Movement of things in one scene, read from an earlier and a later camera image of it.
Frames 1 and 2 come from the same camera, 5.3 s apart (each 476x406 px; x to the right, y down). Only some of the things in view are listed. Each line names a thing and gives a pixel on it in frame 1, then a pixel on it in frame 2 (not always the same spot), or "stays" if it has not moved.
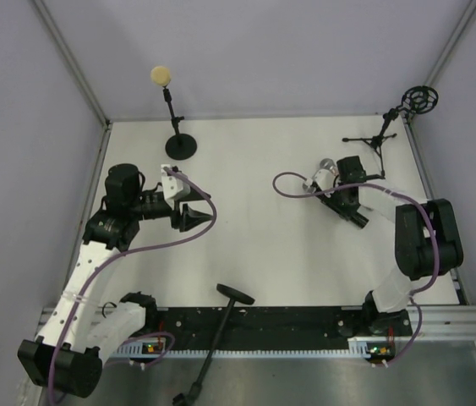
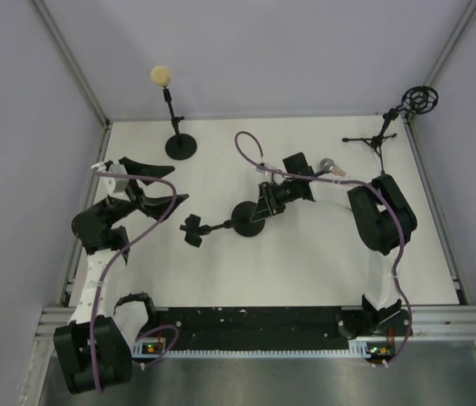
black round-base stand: [233, 294] to [241, 221]
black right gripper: [344, 212] to [268, 205]
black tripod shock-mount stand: [418, 100] stays
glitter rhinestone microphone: [329, 164] stays
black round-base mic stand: [180, 146] stays
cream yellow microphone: [161, 75] stays
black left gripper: [189, 216] to [155, 208]
